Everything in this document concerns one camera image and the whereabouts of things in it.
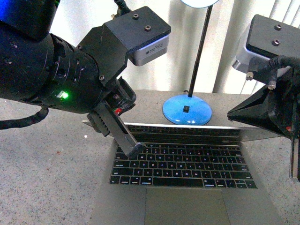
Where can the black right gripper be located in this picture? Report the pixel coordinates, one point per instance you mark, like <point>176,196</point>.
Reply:
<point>277,111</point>

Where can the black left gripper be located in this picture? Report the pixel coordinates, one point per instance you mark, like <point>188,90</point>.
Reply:
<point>104,53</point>

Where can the grey laptop black keyboard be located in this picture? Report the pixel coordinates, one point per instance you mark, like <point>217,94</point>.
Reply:
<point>187,175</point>

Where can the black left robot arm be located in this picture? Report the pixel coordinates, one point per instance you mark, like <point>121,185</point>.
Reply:
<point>40,68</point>

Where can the blue desk lamp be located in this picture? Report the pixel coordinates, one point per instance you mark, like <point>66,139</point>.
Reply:
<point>187,109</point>

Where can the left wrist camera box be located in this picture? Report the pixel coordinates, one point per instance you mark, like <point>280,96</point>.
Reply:
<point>144,34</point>

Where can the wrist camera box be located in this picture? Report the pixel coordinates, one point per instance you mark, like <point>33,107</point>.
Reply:
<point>263,39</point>
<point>144,34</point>

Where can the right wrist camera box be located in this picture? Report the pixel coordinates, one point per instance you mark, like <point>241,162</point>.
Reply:
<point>263,39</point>

